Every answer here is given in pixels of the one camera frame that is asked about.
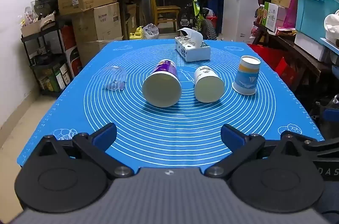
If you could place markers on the plain brown cardboard box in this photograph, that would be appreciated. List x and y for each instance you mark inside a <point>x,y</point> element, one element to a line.
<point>91,50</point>

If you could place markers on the blue and yellow paper cup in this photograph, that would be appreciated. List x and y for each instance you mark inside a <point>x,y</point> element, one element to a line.
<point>246,75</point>

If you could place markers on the green and black bicycle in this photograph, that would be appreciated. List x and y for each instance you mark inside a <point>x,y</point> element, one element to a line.
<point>197,12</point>

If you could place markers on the blue silicone baking mat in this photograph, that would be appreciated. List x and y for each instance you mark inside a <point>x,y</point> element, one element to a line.
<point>172,131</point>

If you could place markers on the small cardboard tray box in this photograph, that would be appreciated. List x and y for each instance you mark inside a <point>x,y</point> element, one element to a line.
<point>33,26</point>

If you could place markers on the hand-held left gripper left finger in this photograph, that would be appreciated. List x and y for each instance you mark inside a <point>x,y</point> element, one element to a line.
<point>106,134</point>

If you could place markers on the white cloth bundle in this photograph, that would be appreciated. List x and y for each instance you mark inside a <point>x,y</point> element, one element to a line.
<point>332,25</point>

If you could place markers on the white chest freezer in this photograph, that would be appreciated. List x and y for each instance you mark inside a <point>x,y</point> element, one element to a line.
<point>239,12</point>

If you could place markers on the wooden chair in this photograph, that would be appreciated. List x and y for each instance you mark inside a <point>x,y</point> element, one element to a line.
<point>165,12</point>

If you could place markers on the black bag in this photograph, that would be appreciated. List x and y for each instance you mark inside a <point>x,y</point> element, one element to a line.
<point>45,3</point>

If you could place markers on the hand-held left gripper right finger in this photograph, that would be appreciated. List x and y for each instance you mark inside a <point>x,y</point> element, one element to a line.
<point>232,136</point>

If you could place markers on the purple paper cup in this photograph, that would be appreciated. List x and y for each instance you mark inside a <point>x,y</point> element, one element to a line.
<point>162,90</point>

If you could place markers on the black shelf rack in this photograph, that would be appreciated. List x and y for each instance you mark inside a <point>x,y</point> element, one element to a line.
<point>43,62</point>

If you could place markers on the yellow plastic jug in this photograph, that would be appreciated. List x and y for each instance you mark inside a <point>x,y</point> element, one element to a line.
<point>136,33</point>

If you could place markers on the large brown cardboard box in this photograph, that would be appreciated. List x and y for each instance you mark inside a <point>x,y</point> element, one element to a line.
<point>98,21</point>

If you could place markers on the grey plastic bag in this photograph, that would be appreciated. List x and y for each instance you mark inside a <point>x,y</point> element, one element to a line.
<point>151,31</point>

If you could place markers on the red bag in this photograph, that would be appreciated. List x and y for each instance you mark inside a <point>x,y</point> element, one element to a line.
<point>286,70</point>

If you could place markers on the patterned white tissue box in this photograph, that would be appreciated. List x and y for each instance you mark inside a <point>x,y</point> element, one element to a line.
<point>192,50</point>

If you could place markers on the clear plastic cup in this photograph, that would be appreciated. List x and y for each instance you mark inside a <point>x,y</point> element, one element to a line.
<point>114,78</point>

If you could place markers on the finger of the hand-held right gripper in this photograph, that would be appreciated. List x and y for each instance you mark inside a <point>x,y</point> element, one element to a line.
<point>321,145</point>

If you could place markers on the black and blue device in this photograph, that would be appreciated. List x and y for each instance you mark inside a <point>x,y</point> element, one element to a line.
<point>331,114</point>

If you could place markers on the green and white box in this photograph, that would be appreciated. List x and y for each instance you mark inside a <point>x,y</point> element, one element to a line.
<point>272,16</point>

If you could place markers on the pink gift bag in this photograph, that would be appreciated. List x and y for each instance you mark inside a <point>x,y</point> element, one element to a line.
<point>290,12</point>

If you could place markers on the white flat box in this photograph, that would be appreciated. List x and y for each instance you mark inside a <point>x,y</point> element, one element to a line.
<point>309,45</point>

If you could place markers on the teal plastic storage bin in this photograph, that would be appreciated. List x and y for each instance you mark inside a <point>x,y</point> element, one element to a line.
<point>312,12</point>

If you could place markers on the dark wooden side table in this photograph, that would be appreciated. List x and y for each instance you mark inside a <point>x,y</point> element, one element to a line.
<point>296,52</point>

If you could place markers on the red and white box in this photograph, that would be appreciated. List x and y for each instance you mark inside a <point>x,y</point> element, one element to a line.
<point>72,54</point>

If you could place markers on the white paper cup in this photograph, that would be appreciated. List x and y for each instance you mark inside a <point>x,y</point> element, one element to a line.
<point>209,87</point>

